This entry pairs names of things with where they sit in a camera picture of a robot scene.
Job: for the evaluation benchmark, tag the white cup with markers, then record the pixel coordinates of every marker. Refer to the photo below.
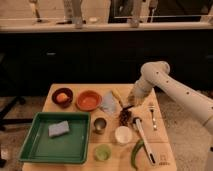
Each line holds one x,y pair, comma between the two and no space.
123,135

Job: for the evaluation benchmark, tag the green plastic cup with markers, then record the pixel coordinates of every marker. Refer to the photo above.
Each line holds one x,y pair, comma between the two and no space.
102,152

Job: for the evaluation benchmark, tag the small metal cup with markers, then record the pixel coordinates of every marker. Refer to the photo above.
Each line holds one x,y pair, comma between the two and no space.
100,125

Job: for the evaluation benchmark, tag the yellow banana piece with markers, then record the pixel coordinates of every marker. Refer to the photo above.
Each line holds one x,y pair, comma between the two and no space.
117,95

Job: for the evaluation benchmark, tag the orange plastic bowl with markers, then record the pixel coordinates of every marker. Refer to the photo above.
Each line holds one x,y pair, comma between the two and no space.
88,100

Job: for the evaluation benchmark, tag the blue sponge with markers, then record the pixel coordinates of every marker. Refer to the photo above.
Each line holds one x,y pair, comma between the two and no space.
58,129

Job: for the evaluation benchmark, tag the grey cloth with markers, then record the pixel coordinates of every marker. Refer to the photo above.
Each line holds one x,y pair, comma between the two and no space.
108,104

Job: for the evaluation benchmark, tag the black and tan eraser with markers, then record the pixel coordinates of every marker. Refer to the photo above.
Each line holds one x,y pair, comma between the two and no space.
127,107

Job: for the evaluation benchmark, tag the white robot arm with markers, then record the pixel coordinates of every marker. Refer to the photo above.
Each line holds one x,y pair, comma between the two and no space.
157,74

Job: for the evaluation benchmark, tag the green plastic tray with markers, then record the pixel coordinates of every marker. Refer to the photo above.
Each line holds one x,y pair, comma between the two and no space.
69,148

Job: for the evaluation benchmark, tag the dark red bowl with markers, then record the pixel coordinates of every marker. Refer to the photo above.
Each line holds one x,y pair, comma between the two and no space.
68,92

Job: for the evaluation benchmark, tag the orange fruit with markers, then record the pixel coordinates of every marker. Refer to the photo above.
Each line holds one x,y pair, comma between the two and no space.
61,97

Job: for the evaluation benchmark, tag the black office chair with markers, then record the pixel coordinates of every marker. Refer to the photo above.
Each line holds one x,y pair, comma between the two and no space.
18,98

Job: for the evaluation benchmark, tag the green chili pepper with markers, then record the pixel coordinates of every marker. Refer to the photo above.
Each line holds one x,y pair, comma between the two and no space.
134,152

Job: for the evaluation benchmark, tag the red grape bunch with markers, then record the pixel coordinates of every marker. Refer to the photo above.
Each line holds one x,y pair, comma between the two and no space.
124,117

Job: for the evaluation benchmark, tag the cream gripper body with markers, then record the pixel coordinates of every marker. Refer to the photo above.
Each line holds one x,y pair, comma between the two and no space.
136,97

